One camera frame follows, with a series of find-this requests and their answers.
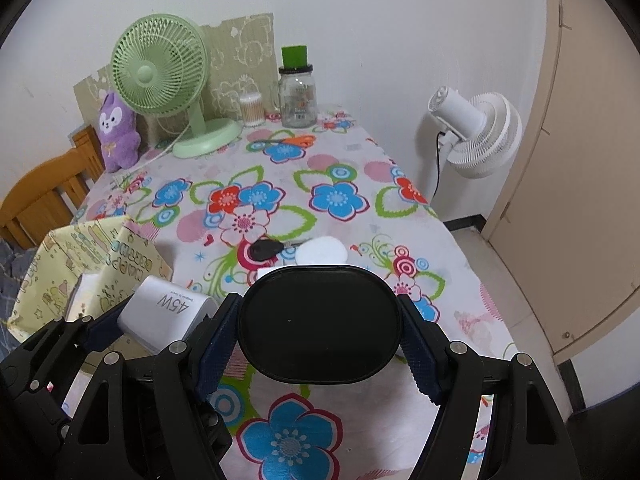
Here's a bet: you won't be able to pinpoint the white 45W charger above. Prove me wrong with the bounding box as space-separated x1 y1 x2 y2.
117 275 220 354

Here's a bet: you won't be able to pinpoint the white square charger cube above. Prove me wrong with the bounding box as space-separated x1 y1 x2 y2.
256 266 288 280

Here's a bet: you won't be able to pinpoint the black car key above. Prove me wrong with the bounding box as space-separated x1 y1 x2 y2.
248 238 308 262

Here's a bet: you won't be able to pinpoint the black oval case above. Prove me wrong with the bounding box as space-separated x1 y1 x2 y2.
238 266 401 385

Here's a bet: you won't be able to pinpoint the white oval earbud case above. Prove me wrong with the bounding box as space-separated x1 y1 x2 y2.
295 236 348 266

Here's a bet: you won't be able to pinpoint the yellow cartoon fabric box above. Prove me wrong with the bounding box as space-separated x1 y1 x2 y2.
8 216 172 342

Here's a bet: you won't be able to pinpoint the blue plaid bedding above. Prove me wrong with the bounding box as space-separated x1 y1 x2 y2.
0 240 36 361

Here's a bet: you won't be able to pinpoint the wooden bed headboard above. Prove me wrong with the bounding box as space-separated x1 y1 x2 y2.
1 126 104 249

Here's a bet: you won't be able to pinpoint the purple plush toy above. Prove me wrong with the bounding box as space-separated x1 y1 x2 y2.
98 91 141 174

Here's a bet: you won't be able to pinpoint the beige door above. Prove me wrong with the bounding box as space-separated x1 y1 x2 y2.
489 0 639 362

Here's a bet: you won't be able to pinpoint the cotton swab container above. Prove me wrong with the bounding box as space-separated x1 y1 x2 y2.
239 92 265 128

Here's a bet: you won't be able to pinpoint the green desk fan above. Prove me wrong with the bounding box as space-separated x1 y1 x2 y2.
110 13 242 159

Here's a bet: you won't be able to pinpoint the white standing fan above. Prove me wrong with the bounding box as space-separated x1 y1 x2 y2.
426 86 523 200

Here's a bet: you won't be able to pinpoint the glass jar mug green lid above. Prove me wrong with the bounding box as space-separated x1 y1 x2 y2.
273 44 318 129

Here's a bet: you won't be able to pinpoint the white fan power cable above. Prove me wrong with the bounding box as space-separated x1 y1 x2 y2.
134 119 194 168

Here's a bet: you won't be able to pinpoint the orange handled scissors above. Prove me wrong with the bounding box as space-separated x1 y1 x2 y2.
268 134 316 150

